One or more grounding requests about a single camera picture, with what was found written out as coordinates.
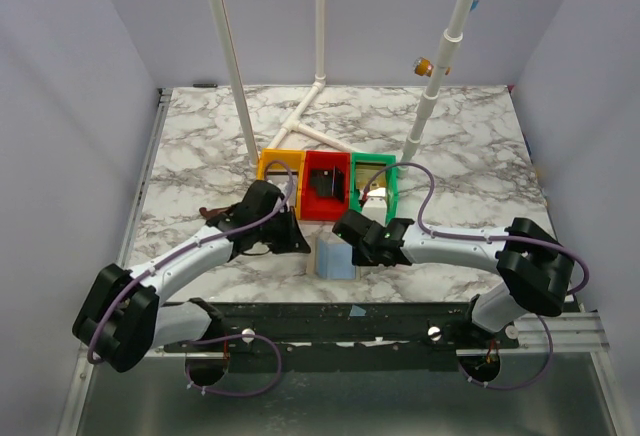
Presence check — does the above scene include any brown small tool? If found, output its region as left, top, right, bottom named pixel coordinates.
left=199, top=204, right=236, bottom=222

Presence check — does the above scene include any white left PVC pole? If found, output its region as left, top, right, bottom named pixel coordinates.
left=208, top=0, right=258, bottom=166

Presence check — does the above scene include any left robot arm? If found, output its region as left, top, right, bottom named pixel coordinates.
left=72, top=180, right=310, bottom=372

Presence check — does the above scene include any white PVC jointed pole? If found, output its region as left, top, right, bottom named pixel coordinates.
left=399, top=0, right=472, bottom=162

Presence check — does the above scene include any black mounting rail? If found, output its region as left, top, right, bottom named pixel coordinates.
left=164, top=302, right=518, bottom=373

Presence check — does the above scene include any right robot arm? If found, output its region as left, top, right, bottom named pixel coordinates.
left=332, top=210, right=575, bottom=333

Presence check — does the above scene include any green plastic bin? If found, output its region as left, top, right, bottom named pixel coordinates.
left=349, top=152, right=399, bottom=224

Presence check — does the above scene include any yellow plastic bin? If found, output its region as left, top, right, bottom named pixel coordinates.
left=256, top=148, right=306, bottom=217

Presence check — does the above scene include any orange knob on pole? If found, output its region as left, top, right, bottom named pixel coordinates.
left=413, top=57, right=437, bottom=77

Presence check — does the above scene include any dark card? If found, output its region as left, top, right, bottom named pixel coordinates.
left=310, top=166, right=346, bottom=203

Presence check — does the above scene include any beige card holder wallet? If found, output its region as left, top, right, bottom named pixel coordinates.
left=306, top=233, right=361, bottom=281

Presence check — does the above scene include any white PVC pipe frame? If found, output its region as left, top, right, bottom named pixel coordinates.
left=267, top=0, right=371, bottom=156

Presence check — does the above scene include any gold cards stack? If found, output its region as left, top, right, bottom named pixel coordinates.
left=354, top=162, right=388, bottom=201

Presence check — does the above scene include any red plastic bin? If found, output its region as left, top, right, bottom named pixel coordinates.
left=299, top=151, right=351, bottom=221

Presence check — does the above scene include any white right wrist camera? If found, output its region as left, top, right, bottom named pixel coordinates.
left=362, top=197, right=387, bottom=226

